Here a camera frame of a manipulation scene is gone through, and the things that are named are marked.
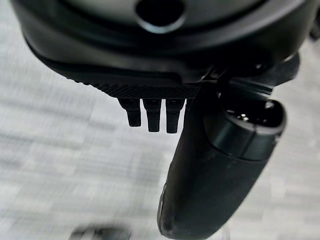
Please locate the dark robot foot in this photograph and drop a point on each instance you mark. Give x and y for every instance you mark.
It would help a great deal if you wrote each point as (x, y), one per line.
(100, 233)

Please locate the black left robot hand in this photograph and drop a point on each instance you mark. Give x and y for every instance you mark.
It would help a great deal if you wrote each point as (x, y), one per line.
(160, 62)

